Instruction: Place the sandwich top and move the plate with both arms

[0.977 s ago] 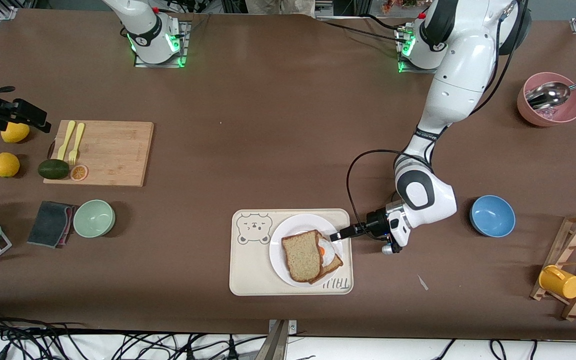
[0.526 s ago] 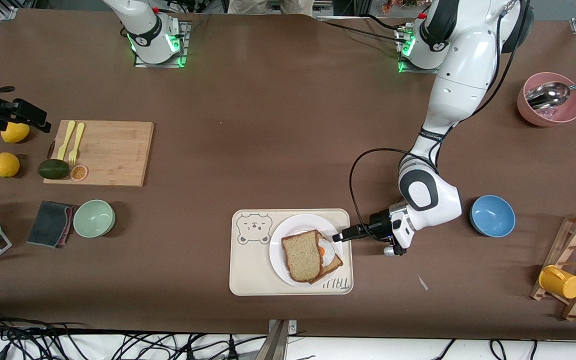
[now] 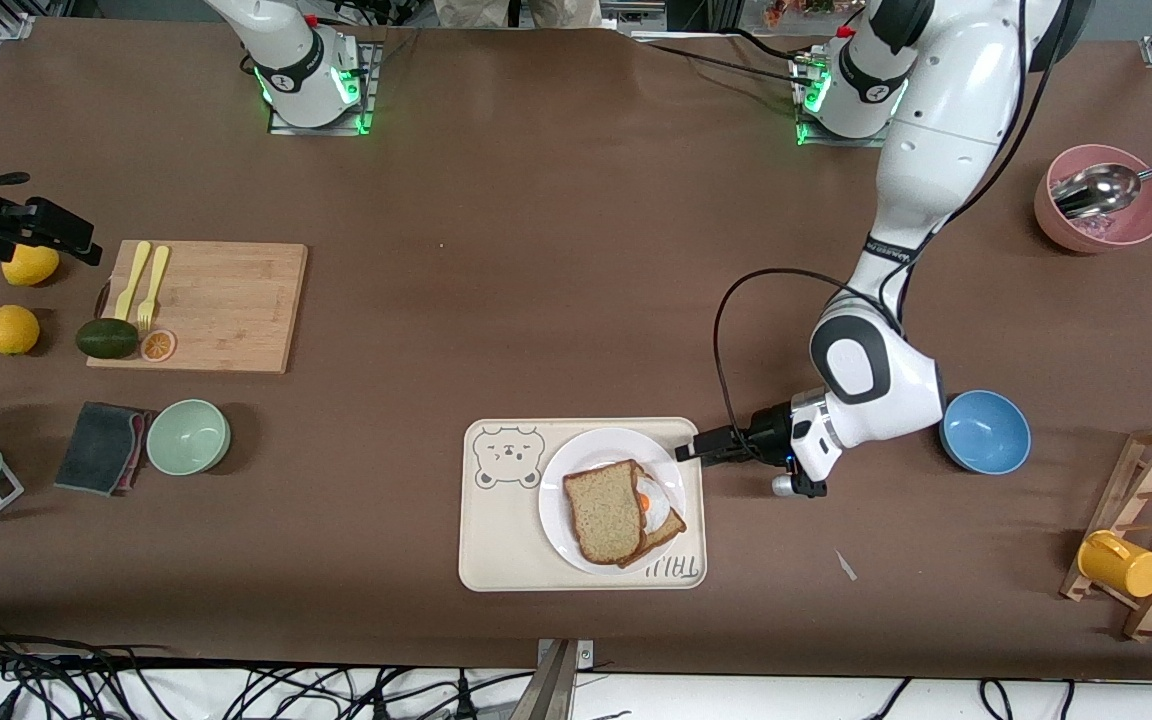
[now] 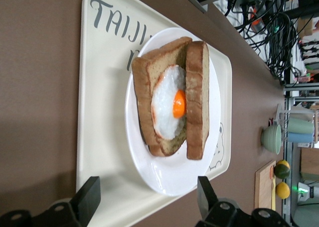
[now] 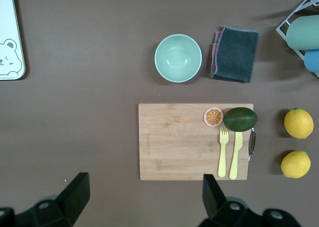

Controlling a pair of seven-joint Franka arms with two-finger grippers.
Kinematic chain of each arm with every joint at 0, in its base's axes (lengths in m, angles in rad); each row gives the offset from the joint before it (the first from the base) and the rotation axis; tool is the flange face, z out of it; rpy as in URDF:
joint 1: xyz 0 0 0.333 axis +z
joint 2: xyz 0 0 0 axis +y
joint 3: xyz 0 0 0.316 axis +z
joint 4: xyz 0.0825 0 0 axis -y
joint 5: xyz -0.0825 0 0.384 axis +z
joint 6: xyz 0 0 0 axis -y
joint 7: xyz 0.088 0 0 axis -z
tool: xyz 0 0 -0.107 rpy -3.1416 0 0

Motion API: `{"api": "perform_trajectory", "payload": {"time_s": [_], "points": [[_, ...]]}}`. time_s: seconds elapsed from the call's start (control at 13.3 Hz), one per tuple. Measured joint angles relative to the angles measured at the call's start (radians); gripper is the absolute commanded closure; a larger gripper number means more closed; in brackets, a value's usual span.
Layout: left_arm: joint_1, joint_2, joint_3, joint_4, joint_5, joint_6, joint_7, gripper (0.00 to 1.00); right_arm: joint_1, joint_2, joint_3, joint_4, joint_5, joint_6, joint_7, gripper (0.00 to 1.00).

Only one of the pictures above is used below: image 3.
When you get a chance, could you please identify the plain brown bread slice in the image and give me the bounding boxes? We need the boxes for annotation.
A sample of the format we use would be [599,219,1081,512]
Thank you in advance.
[563,459,649,566]

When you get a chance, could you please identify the white round plate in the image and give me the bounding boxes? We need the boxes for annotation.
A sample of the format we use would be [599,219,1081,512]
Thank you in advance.
[538,428,687,576]

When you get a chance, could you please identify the fried egg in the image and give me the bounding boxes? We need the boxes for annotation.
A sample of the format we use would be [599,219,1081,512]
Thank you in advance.
[633,475,673,531]

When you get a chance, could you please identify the yellow lemon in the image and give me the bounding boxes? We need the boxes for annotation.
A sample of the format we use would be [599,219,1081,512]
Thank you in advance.
[0,304,41,356]
[2,246,61,288]

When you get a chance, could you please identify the bread slice under egg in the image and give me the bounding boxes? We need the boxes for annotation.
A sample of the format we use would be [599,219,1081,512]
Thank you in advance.
[619,463,688,570]

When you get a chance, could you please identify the yellow plastic knife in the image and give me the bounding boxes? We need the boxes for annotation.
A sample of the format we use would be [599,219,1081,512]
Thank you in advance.
[114,241,152,323]

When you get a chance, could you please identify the yellow plastic fork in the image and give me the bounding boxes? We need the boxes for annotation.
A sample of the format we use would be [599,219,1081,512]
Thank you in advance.
[137,245,171,331]

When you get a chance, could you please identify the green avocado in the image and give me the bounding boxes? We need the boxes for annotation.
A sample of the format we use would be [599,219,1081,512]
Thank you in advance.
[75,318,140,360]

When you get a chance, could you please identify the blue bowl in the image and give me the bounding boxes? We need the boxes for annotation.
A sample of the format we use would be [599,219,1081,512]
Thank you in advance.
[941,390,1032,476]

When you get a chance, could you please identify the bamboo cutting board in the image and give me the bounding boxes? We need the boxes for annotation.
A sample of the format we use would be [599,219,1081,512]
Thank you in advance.
[86,240,309,375]

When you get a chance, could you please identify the cream bear print tray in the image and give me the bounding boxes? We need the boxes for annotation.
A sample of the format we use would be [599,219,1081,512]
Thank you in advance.
[458,417,708,593]

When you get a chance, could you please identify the grey pink folded cloth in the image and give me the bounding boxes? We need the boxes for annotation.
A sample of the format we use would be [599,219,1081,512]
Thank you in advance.
[53,401,152,498]

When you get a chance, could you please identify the mint green bowl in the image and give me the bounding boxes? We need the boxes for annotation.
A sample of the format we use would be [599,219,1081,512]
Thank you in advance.
[146,399,232,477]

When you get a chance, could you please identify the wooden peg rack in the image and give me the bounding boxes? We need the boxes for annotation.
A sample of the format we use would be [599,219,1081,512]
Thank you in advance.
[1060,422,1152,643]

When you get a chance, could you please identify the yellow mug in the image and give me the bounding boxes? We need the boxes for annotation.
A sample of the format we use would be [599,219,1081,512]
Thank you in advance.
[1077,530,1152,599]

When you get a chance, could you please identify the clear ice pieces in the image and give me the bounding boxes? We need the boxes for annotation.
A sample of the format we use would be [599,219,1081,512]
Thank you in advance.
[1071,210,1134,242]

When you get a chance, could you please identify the metal scoop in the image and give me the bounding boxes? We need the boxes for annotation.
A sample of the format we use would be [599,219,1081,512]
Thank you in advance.
[1051,152,1152,221]

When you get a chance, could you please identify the pink bowl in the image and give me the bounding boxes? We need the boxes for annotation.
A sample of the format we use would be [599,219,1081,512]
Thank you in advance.
[1034,145,1152,254]

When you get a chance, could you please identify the person in beige trousers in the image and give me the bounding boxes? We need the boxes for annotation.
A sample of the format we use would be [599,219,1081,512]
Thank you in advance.
[434,0,602,29]

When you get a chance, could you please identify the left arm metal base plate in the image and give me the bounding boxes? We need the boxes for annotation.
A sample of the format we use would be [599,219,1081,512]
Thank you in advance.
[789,50,889,150]

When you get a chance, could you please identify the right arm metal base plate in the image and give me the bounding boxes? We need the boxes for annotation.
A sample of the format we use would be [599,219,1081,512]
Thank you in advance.
[268,42,378,137]

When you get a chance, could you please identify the black base power cable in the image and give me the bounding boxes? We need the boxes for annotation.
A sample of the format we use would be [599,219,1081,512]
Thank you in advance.
[633,38,809,86]

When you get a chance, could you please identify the black cable tangle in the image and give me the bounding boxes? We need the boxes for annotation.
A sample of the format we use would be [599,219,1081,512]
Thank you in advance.
[0,615,537,720]

